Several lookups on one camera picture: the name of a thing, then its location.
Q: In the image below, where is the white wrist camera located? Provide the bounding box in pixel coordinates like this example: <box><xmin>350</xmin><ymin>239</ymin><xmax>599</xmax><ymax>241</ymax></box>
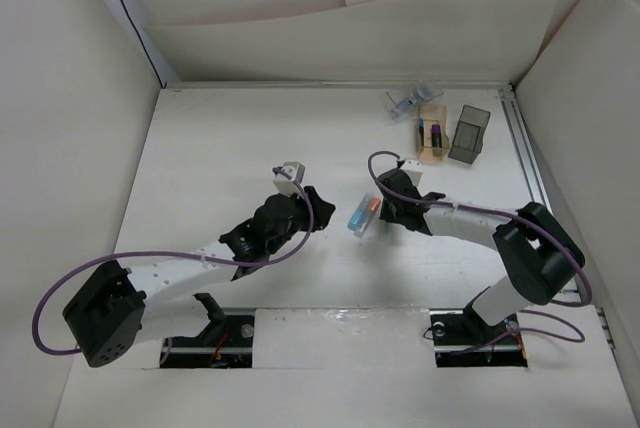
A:
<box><xmin>273</xmin><ymin>162</ymin><xmax>306</xmax><ymax>196</ymax></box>
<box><xmin>397</xmin><ymin>159</ymin><xmax>423</xmax><ymax>187</ymax></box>

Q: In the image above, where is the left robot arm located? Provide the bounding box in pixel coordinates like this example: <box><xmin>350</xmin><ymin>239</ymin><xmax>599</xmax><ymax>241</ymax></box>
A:
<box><xmin>63</xmin><ymin>186</ymin><xmax>336</xmax><ymax>368</ymax></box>

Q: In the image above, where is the clear blue-capped glue pen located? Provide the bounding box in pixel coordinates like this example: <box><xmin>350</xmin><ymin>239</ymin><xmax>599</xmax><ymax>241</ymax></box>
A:
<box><xmin>387</xmin><ymin>93</ymin><xmax>419</xmax><ymax>119</ymax></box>

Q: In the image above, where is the black purple-capped highlighter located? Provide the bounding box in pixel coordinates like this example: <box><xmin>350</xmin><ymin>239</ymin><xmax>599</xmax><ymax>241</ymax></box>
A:
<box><xmin>430</xmin><ymin>124</ymin><xmax>443</xmax><ymax>149</ymax></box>

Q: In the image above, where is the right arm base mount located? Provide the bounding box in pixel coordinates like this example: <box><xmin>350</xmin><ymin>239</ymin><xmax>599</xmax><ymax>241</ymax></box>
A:
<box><xmin>423</xmin><ymin>309</ymin><xmax>528</xmax><ymax>368</ymax></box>

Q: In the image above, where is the orange pastel highlighter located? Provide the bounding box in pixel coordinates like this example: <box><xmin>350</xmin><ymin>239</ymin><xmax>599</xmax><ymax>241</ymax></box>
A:
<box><xmin>352</xmin><ymin>196</ymin><xmax>382</xmax><ymax>237</ymax></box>

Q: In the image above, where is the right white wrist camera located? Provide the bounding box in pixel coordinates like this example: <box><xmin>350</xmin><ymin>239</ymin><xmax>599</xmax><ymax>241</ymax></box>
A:
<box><xmin>397</xmin><ymin>159</ymin><xmax>423</xmax><ymax>187</ymax></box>

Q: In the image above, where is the clear plastic container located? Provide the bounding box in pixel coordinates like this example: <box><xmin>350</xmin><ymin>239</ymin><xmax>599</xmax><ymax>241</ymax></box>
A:
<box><xmin>384</xmin><ymin>83</ymin><xmax>444</xmax><ymax>122</ymax></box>

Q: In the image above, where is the grey smoked plastic container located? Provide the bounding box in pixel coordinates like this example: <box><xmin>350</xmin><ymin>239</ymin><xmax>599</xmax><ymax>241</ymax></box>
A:
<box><xmin>448</xmin><ymin>104</ymin><xmax>491</xmax><ymax>165</ymax></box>

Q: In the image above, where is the light blue pastel highlighter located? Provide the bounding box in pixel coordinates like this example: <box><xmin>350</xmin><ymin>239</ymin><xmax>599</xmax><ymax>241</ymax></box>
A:
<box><xmin>347</xmin><ymin>193</ymin><xmax>373</xmax><ymax>231</ymax></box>

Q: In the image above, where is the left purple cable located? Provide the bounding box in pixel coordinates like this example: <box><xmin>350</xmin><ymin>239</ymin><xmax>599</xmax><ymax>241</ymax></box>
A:
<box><xmin>31</xmin><ymin>165</ymin><xmax>316</xmax><ymax>354</ymax></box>

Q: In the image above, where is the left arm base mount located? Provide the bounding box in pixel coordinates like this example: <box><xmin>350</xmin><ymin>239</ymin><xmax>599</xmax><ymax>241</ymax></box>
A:
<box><xmin>159</xmin><ymin>311</ymin><xmax>255</xmax><ymax>369</ymax></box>

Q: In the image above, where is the black blue-capped highlighter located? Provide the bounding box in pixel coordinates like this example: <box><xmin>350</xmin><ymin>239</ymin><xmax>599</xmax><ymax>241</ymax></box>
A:
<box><xmin>418</xmin><ymin>118</ymin><xmax>426</xmax><ymax>148</ymax></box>

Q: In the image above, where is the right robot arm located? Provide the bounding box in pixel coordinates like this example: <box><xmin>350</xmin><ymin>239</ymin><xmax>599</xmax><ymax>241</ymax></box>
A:
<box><xmin>377</xmin><ymin>168</ymin><xmax>585</xmax><ymax>342</ymax></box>

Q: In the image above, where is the amber plastic container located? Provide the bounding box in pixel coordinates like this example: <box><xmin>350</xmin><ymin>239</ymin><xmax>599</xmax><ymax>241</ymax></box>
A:
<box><xmin>416</xmin><ymin>103</ymin><xmax>450</xmax><ymax>163</ymax></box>

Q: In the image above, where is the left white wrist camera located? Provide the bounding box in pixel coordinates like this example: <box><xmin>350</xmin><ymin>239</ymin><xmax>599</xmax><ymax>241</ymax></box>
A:
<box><xmin>273</xmin><ymin>162</ymin><xmax>306</xmax><ymax>196</ymax></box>

